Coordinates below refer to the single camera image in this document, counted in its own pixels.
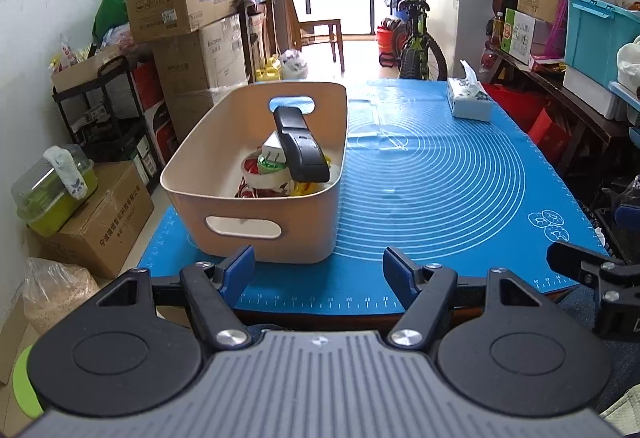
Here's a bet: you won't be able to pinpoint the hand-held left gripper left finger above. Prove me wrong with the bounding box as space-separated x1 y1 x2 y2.
95 245 257 353

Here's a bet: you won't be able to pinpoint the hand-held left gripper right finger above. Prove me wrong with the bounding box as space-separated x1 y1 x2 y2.
382 247 543 349

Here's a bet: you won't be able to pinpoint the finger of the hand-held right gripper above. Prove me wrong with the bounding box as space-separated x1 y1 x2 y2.
546 241 640 339
614 201 640 231

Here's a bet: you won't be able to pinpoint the beige plastic storage bin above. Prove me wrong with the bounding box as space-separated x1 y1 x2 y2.
160 82 348 265

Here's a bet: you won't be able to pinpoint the clear tape roll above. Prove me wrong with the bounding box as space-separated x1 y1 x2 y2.
241 153 296 189

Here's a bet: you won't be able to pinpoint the yellow plastic item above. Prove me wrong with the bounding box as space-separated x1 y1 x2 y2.
290 158 334 197

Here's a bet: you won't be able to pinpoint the white plug adapter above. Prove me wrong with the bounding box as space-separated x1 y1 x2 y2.
261 132 287 166

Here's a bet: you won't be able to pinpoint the black stapler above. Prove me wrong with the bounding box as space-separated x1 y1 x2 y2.
273 106 331 184

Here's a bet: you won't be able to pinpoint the red figure toy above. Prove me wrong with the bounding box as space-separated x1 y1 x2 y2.
235 181 291 200

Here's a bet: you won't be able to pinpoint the blue silicone mat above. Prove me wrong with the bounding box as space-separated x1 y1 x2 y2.
137 79 611 316

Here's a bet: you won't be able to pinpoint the red gift bags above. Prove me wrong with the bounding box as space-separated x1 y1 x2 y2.
480 83 573 164

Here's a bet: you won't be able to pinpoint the white foam box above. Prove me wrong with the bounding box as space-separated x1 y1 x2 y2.
562 66 626 120

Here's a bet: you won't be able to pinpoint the printed brown cardboard box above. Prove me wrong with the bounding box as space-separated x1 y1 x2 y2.
40 161 155 280

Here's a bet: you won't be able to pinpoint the dark wooden side table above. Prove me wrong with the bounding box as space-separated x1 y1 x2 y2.
482 41 640 179

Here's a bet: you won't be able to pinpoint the red black white box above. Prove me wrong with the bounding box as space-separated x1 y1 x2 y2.
131 58 176 154

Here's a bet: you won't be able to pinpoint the white tissue pack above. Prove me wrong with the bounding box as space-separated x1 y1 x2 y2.
446 60 493 122

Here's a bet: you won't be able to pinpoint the teal storage crate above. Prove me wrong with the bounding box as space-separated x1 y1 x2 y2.
562 0 640 89

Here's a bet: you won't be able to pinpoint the clear bag of grain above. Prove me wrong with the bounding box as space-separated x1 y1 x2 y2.
22 257 101 336

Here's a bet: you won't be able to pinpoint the white patterned towel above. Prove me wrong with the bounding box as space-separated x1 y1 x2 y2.
42 145 88 199

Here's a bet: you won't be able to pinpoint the yellow detergent bottle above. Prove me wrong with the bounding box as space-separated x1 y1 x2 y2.
255 54 282 82

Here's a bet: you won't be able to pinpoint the green container with clear lid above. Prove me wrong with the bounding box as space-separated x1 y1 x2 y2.
11 143 98 237

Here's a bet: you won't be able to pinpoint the large wrapped cardboard box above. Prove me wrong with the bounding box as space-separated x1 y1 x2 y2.
151 13 249 144

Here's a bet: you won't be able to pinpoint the small white plastic bag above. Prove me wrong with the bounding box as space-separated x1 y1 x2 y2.
279 49 308 80

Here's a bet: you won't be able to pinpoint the green white carton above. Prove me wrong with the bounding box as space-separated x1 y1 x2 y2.
501 8 553 64

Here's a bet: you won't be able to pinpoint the green black bicycle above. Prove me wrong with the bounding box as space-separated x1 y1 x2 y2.
359 0 449 82

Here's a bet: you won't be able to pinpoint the red plastic bucket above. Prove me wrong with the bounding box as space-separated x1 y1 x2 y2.
376 18 401 66

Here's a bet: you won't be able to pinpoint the black metal rack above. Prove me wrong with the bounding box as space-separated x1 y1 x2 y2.
52 54 166 169

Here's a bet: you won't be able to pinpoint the amber drink bottle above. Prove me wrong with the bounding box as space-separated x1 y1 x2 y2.
489 11 505 50

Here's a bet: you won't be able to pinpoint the lime green plastic object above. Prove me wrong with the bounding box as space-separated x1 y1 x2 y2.
12 345 46 419

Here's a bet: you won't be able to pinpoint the brown paper box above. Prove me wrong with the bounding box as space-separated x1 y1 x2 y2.
50 43 126 94

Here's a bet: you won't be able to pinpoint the wooden chair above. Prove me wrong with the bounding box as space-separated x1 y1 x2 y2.
280 0 346 72

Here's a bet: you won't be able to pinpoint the white chest freezer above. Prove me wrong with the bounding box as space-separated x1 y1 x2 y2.
425 0 501 79

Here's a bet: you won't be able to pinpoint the green plastic bag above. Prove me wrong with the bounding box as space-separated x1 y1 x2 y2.
92 0 130 46

